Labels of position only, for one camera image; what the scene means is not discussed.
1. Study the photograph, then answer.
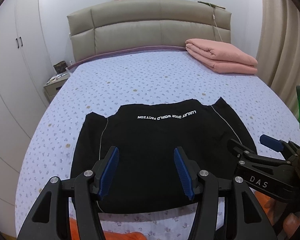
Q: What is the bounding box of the brown patterned bag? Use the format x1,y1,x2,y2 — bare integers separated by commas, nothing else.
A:
53,61,68,74

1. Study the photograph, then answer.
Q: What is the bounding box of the patterned lilac bed sheet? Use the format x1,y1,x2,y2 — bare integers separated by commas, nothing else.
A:
15,49,300,231

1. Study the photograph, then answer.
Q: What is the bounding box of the beige padded headboard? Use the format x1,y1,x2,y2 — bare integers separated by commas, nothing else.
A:
67,0,231,62

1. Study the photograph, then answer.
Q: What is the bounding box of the grey bedside table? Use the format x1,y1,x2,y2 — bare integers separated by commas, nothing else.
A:
43,72,70,102

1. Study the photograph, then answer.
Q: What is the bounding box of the person's right hand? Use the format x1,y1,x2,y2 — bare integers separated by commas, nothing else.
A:
264,198,300,239

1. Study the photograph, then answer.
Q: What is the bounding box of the orange clothing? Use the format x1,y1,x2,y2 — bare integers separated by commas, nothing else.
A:
70,191,288,239

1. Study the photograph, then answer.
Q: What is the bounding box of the black sweatshirt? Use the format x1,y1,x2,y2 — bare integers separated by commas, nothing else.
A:
70,99,256,214

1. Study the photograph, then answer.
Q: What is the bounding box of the beige curtain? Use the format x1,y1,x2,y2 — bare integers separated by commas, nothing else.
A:
257,0,300,118

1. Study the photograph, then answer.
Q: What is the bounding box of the white wardrobe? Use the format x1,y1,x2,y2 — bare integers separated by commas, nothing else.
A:
0,0,53,236

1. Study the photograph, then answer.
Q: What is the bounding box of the folded pink blanket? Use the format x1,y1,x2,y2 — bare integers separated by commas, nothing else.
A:
185,38,258,75

